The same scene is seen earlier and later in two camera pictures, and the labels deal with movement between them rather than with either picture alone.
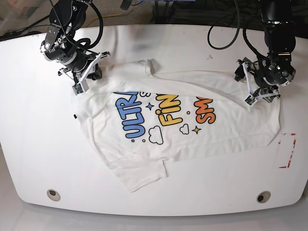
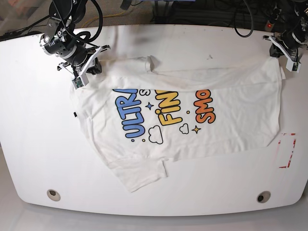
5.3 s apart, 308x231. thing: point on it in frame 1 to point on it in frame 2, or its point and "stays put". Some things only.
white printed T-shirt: (138, 118) stays put
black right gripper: (276, 69) to (291, 39)
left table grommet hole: (53, 195) stays put
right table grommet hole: (263, 197) stays put
